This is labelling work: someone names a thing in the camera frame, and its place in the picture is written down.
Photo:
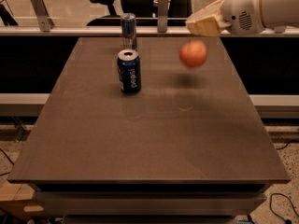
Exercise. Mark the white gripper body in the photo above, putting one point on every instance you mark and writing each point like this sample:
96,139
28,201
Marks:
240,13

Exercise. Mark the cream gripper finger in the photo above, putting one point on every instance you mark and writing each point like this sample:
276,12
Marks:
211,25
209,10

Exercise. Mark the red apple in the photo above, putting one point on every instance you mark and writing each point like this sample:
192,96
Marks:
193,54

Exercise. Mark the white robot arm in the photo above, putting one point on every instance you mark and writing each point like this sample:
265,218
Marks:
278,13

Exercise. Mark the red bull can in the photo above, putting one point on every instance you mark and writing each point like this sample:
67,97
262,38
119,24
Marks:
128,31

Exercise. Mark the blue pepsi can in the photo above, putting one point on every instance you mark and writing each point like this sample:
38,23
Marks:
129,70

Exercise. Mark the black office chair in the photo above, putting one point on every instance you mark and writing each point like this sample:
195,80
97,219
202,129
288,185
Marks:
145,10

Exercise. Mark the cardboard box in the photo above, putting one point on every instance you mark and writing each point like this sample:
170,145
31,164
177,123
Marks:
18,200

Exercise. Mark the right metal glass bracket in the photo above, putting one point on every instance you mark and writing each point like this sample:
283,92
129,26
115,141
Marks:
162,16

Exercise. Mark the metal glass bracket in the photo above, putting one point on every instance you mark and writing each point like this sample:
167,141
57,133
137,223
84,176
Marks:
162,16
44,20

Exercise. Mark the left metal glass bracket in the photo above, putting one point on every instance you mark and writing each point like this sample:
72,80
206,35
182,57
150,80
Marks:
44,20

